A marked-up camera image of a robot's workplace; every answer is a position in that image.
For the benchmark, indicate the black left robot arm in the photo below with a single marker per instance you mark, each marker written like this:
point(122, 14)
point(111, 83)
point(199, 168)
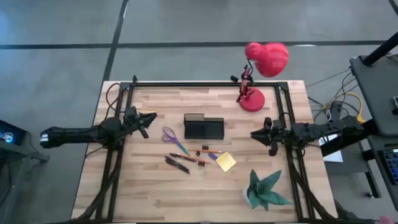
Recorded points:
point(74, 135)

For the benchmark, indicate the white paper sheet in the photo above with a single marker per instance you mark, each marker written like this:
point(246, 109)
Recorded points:
point(334, 157)

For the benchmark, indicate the black pen with white print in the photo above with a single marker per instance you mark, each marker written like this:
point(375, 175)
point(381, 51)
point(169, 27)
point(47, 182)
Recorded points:
point(178, 166)

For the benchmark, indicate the black slanted pole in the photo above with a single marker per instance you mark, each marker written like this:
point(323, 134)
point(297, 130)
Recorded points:
point(381, 49)

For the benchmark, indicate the black side desk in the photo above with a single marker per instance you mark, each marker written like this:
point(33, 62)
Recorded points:
point(373, 93)

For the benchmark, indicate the yellow sticky note pad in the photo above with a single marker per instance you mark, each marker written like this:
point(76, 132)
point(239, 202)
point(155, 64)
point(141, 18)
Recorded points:
point(226, 161)

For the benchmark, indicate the black mesh desk organizer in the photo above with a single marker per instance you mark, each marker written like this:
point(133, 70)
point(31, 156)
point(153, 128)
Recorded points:
point(203, 127)

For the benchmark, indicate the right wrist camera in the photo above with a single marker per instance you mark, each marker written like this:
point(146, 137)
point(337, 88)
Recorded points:
point(268, 123)

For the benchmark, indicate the black aluminium table frame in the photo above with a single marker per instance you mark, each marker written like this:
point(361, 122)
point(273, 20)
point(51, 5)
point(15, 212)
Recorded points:
point(202, 84)

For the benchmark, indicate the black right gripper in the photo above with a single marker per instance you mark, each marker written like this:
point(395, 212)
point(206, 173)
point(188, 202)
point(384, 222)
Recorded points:
point(281, 135)

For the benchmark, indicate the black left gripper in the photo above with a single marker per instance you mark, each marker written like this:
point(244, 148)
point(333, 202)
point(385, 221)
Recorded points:
point(133, 125)

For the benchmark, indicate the green plant in white pot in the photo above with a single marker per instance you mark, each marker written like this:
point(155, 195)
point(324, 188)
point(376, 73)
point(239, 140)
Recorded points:
point(264, 191)

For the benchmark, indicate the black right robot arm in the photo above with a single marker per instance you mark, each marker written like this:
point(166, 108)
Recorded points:
point(326, 130)

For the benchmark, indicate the keyboard with blue keys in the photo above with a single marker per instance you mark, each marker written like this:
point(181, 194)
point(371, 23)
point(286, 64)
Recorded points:
point(392, 165)

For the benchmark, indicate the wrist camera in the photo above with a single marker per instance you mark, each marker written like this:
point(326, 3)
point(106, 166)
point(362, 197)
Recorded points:
point(130, 112)
point(268, 123)

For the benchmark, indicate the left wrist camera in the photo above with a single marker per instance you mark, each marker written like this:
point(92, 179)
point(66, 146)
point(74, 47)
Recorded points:
point(130, 112)

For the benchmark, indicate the orange pencil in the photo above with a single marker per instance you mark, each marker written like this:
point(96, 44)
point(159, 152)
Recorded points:
point(211, 151)
point(189, 158)

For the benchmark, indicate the lit tablet screen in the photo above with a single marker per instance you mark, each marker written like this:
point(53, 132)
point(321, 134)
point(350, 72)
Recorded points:
point(9, 133)

